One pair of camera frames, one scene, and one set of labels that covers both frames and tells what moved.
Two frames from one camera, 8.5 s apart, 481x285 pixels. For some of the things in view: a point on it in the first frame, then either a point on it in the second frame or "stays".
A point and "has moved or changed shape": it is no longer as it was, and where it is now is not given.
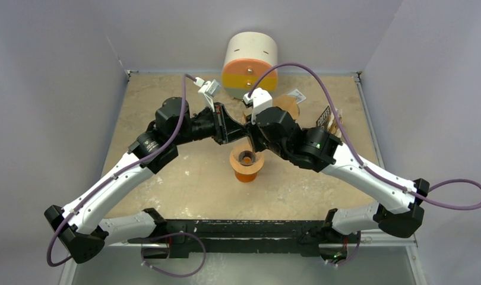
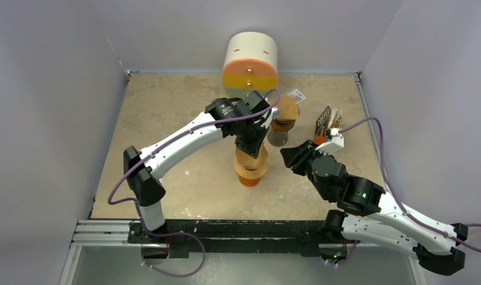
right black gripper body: x=255 y=132 to x=300 y=158
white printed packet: x=299 y=96 stays
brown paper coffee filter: x=246 y=117 has moved or changed shape
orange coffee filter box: x=328 y=121 stays
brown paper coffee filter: x=288 y=103 stays
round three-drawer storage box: x=248 y=56 stays
